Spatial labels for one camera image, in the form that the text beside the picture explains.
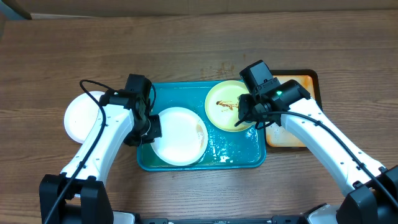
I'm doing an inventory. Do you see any white plate with sauce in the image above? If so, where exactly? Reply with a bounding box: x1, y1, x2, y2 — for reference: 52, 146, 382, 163
150, 107, 208, 166

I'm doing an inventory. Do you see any pale pink plate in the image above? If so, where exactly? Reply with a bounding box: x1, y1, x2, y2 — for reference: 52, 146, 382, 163
63, 93, 100, 144

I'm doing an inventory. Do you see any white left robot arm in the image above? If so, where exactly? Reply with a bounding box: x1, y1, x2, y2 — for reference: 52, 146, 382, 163
39, 90, 161, 223

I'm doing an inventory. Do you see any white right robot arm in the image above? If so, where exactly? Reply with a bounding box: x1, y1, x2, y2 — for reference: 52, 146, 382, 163
239, 78, 397, 223

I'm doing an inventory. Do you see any black soapy water tray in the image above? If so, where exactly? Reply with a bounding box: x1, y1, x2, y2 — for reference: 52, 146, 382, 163
266, 69, 322, 148

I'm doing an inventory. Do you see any teal plastic tray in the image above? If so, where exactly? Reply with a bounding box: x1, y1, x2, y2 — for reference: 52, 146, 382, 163
137, 80, 266, 171

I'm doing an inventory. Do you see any yellow plate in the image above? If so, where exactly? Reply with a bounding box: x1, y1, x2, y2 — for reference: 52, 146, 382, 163
205, 80, 254, 132

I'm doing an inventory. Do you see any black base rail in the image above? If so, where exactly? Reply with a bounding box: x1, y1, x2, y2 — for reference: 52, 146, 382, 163
135, 215, 308, 224

